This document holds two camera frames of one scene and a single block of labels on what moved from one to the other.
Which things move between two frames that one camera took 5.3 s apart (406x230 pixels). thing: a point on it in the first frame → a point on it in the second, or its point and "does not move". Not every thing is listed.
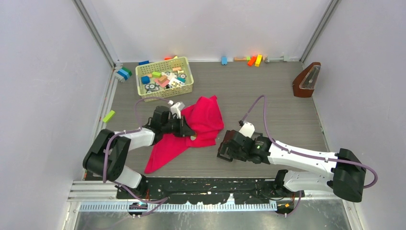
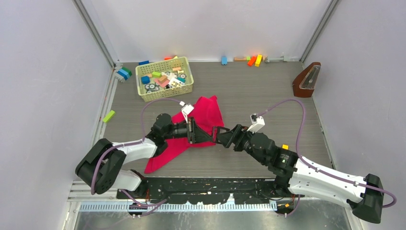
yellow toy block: x=258 y=60 does not move
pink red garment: x=204 y=117 does not move
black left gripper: x=184 y=129 → x=195 y=133
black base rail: x=208 y=189 does not move
